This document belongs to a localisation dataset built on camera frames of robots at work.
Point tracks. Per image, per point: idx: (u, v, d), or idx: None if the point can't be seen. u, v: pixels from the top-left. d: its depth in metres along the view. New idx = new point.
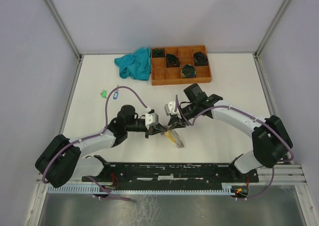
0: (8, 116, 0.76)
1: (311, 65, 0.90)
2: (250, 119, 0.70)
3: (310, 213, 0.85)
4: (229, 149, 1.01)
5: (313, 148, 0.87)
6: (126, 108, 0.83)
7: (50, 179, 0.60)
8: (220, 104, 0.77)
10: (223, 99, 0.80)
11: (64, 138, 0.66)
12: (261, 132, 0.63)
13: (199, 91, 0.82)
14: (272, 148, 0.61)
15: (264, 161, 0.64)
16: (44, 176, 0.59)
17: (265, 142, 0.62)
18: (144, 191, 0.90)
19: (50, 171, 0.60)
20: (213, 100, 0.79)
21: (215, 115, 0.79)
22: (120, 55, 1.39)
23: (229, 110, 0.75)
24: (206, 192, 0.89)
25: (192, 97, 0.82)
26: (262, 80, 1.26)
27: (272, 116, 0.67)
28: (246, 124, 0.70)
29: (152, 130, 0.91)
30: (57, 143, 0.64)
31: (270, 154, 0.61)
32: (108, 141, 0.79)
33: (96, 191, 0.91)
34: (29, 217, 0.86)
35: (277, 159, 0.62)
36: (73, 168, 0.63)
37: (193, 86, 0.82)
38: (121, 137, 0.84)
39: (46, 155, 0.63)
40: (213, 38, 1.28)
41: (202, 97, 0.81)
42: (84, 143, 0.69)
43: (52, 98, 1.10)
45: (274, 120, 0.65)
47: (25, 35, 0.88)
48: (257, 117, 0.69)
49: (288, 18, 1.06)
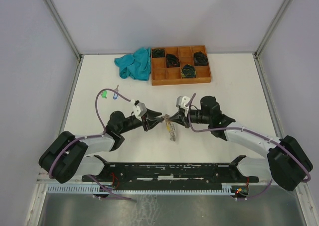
0: (8, 115, 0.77)
1: (311, 65, 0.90)
2: (264, 141, 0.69)
3: (310, 213, 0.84)
4: (229, 149, 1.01)
5: (312, 148, 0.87)
6: (116, 115, 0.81)
7: (56, 175, 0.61)
8: (234, 126, 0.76)
10: (235, 121, 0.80)
11: (69, 135, 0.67)
12: (277, 153, 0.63)
13: (218, 111, 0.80)
14: (291, 169, 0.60)
15: (283, 182, 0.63)
16: (50, 171, 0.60)
17: (283, 165, 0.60)
18: (144, 191, 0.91)
19: (56, 167, 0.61)
20: (227, 123, 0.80)
21: (230, 138, 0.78)
22: (120, 55, 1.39)
23: (242, 132, 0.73)
24: (206, 192, 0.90)
25: (209, 113, 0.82)
26: (261, 80, 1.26)
27: (285, 137, 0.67)
28: (260, 145, 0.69)
29: (151, 126, 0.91)
30: (63, 139, 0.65)
31: (289, 174, 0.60)
32: (107, 144, 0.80)
33: (96, 191, 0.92)
34: (29, 217, 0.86)
35: (296, 181, 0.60)
36: (78, 163, 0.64)
37: (214, 105, 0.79)
38: (117, 141, 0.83)
39: (52, 150, 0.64)
40: (213, 38, 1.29)
41: (217, 116, 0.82)
42: (88, 140, 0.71)
43: (52, 98, 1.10)
45: (289, 141, 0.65)
47: (25, 34, 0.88)
48: (271, 138, 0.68)
49: (289, 17, 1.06)
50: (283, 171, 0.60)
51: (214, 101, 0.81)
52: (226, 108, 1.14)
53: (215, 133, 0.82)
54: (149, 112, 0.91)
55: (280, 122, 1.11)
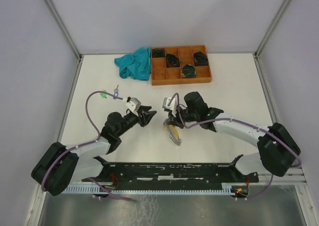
0: (8, 115, 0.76)
1: (310, 66, 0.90)
2: (253, 129, 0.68)
3: (310, 213, 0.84)
4: (229, 149, 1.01)
5: (312, 148, 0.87)
6: (113, 116, 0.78)
7: (49, 188, 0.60)
8: (222, 117, 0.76)
10: (223, 112, 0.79)
11: (61, 146, 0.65)
12: (267, 141, 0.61)
13: (201, 102, 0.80)
14: (280, 156, 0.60)
15: (272, 169, 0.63)
16: (43, 184, 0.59)
17: (272, 152, 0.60)
18: (144, 191, 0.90)
19: (48, 179, 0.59)
20: (215, 115, 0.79)
21: (219, 128, 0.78)
22: (120, 55, 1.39)
23: (231, 122, 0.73)
24: (206, 192, 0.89)
25: (194, 107, 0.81)
26: (262, 80, 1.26)
27: (274, 124, 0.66)
28: (249, 135, 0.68)
29: (148, 122, 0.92)
30: (54, 150, 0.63)
31: (279, 162, 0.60)
32: (103, 149, 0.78)
33: (96, 191, 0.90)
34: (29, 217, 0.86)
35: (286, 167, 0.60)
36: (71, 175, 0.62)
37: (196, 98, 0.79)
38: (114, 144, 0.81)
39: (43, 163, 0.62)
40: (213, 38, 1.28)
41: (203, 109, 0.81)
42: (80, 150, 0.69)
43: (52, 98, 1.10)
45: (277, 127, 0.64)
47: (24, 34, 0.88)
48: (259, 126, 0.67)
49: (289, 18, 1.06)
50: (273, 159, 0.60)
51: (196, 94, 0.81)
52: (226, 108, 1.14)
53: (203, 125, 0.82)
54: (144, 108, 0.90)
55: (280, 122, 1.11)
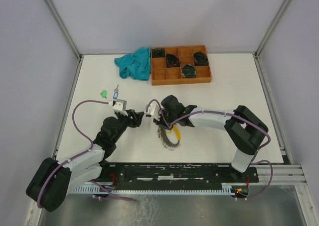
0: (8, 115, 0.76)
1: (310, 65, 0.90)
2: (221, 115, 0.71)
3: (310, 213, 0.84)
4: (229, 149, 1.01)
5: (311, 148, 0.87)
6: (109, 121, 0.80)
7: (44, 205, 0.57)
8: (195, 111, 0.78)
10: (196, 106, 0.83)
11: (52, 161, 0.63)
12: (233, 123, 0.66)
13: (176, 103, 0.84)
14: (248, 136, 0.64)
15: (245, 150, 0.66)
16: (38, 202, 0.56)
17: (239, 133, 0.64)
18: (144, 191, 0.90)
19: (43, 196, 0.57)
20: (189, 111, 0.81)
21: (195, 123, 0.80)
22: (120, 55, 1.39)
23: (203, 114, 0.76)
24: (206, 192, 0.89)
25: (171, 110, 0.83)
26: (262, 80, 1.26)
27: (239, 107, 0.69)
28: (219, 121, 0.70)
29: (139, 122, 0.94)
30: (47, 167, 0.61)
31: (247, 141, 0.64)
32: (98, 157, 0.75)
33: (96, 191, 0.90)
34: (29, 217, 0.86)
35: (257, 145, 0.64)
36: (66, 189, 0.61)
37: (170, 100, 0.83)
38: (109, 149, 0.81)
39: (37, 179, 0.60)
40: (213, 38, 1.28)
41: (179, 109, 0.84)
42: (74, 163, 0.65)
43: (52, 98, 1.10)
45: (242, 110, 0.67)
47: (24, 34, 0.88)
48: (226, 111, 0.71)
49: (289, 17, 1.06)
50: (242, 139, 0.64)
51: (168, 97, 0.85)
52: (226, 108, 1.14)
53: (181, 122, 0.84)
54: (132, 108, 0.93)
55: (280, 122, 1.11)
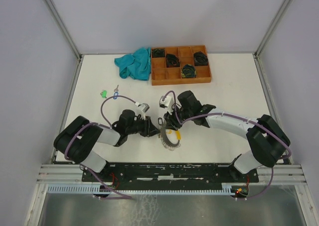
0: (8, 115, 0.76)
1: (310, 65, 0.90)
2: (243, 122, 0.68)
3: (310, 213, 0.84)
4: (229, 149, 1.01)
5: (311, 149, 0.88)
6: (127, 113, 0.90)
7: (71, 156, 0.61)
8: (214, 112, 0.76)
10: (216, 107, 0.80)
11: (83, 119, 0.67)
12: (256, 133, 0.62)
13: (194, 100, 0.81)
14: (269, 147, 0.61)
15: (263, 161, 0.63)
16: (66, 151, 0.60)
17: (261, 142, 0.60)
18: (144, 191, 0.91)
19: (72, 147, 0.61)
20: (208, 110, 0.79)
21: (211, 123, 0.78)
22: (120, 55, 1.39)
23: (223, 117, 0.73)
24: (206, 192, 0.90)
25: (188, 106, 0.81)
26: (262, 80, 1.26)
27: (263, 116, 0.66)
28: (239, 127, 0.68)
29: (150, 133, 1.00)
30: (79, 122, 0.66)
31: (269, 152, 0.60)
32: (113, 137, 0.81)
33: (96, 191, 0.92)
34: (29, 217, 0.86)
35: (276, 158, 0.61)
36: (92, 146, 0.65)
37: (189, 96, 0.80)
38: (122, 138, 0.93)
39: (68, 131, 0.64)
40: (213, 38, 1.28)
41: (196, 107, 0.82)
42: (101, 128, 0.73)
43: (52, 98, 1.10)
45: (266, 119, 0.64)
47: (25, 35, 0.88)
48: (249, 118, 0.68)
49: (289, 18, 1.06)
50: (263, 149, 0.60)
51: (188, 92, 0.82)
52: (226, 108, 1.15)
53: (197, 120, 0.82)
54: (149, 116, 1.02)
55: (280, 122, 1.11)
